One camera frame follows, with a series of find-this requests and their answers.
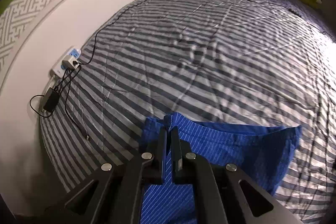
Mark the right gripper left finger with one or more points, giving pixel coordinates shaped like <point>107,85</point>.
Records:
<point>155,171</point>

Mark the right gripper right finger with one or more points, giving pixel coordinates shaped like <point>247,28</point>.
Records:
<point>180,165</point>

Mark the blue striped boxer shorts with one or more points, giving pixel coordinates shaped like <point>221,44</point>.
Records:
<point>235,170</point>

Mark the striped grey blue quilt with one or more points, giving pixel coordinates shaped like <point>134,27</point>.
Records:
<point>256,62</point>

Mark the black power adapter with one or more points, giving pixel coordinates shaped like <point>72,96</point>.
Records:
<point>50,100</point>

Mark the white blue wall socket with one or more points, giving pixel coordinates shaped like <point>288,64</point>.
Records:
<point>69,60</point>

